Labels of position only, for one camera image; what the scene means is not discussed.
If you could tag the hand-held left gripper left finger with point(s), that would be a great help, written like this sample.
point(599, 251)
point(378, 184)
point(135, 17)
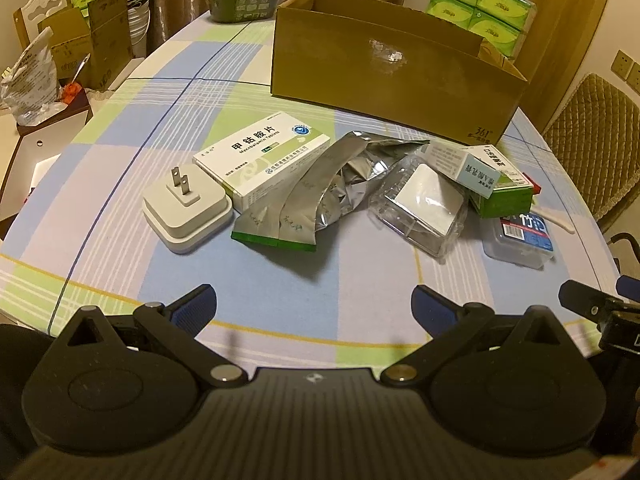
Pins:
point(192, 306)

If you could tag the small green box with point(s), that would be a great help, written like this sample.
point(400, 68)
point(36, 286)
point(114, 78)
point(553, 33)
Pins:
point(505, 201)

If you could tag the wall switch plate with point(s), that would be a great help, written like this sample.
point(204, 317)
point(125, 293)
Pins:
point(621, 65)
point(635, 77)

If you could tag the open cardboard carton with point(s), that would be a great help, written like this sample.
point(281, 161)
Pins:
point(100, 35)

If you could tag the white green medicine box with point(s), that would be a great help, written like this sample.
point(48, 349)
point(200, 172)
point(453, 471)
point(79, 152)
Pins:
point(260, 160)

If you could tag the green tissue pack bundle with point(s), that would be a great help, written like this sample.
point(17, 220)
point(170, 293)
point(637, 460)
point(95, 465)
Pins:
point(480, 5)

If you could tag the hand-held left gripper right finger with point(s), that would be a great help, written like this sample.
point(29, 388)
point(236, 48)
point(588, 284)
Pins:
point(432, 310)

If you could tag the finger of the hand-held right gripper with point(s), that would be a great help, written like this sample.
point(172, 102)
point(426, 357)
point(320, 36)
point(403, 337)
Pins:
point(582, 297)
point(631, 287)

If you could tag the silver foil pouch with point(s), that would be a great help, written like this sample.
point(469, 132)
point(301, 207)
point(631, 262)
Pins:
point(345, 185)

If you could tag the brown cardboard box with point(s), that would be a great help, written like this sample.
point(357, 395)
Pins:
point(380, 95)

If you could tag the black metal frame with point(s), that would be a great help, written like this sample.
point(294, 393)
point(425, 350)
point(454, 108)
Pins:
point(625, 242)

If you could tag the small orange object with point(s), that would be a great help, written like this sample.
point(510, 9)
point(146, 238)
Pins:
point(70, 92)

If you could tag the white plug adapter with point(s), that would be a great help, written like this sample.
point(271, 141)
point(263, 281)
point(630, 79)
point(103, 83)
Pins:
point(182, 222)

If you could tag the white chair back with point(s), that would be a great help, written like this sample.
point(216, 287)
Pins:
point(37, 7)

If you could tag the clear plastic box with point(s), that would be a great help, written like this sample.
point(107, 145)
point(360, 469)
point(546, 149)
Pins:
point(425, 202)

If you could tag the small white blue box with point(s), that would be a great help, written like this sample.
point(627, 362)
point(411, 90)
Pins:
point(457, 162)

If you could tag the white plastic spoon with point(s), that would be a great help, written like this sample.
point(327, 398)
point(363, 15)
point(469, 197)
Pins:
point(552, 219)

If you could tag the stacked metal buckets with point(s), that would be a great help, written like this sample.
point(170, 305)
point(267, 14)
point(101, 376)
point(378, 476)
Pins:
point(139, 25)

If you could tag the clear container with blue label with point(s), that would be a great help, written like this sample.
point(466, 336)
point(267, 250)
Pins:
point(520, 240)

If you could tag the clear plastic bag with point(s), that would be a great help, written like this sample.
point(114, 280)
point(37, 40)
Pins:
point(260, 215)

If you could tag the crumpled plastic bag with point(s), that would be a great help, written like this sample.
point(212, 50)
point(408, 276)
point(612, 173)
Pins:
point(27, 85)

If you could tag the red packet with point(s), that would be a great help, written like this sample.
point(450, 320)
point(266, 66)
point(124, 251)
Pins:
point(536, 188)

